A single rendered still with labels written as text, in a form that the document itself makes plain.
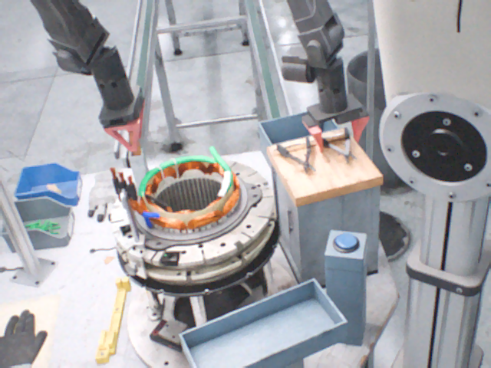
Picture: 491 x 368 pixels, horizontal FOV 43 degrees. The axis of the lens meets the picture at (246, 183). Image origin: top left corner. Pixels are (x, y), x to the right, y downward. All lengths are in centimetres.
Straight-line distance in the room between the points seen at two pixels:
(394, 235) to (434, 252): 179
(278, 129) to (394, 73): 83
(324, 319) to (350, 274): 15
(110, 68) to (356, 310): 66
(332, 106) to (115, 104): 43
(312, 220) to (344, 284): 17
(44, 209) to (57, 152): 186
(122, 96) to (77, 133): 263
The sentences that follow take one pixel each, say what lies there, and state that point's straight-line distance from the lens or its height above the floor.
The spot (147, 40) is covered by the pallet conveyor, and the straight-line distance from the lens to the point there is 280.
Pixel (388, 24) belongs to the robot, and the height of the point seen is 158.
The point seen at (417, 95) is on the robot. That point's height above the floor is 149.
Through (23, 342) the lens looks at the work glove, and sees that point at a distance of 149.
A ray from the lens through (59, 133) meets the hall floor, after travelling 381.
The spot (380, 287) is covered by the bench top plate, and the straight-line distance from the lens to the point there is 146.
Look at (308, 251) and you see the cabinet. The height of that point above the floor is 91.
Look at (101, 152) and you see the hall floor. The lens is 352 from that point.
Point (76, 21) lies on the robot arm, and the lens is 102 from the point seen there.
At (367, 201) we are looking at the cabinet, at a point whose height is 100.
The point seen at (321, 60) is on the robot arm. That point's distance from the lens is 121.
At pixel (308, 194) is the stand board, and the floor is 106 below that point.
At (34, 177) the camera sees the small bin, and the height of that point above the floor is 82.
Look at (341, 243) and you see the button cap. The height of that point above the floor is 104.
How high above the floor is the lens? 185
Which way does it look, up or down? 37 degrees down
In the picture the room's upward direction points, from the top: 8 degrees counter-clockwise
